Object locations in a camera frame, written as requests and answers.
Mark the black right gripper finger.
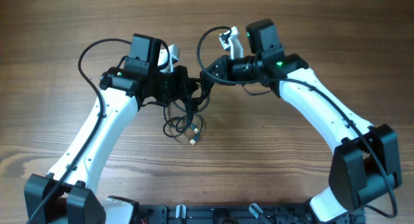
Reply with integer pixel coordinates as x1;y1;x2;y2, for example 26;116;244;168
200;70;219;88
204;56;228;74

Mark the black cable bundle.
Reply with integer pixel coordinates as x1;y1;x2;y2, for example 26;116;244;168
161;77;215;146

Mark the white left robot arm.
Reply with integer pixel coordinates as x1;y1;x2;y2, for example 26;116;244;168
24;34;199;223

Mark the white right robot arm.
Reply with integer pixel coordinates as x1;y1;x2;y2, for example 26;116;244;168
201;19;402;223

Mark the black left camera cable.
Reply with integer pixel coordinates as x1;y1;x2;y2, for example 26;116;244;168
25;38;133;224

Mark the black camera cable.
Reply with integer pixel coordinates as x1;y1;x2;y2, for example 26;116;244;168
25;38;133;224
196;25;398;219

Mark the black right camera cable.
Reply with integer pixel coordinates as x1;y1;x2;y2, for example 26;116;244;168
196;25;398;219

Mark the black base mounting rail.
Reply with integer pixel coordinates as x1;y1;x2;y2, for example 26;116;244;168
131;202;321;224

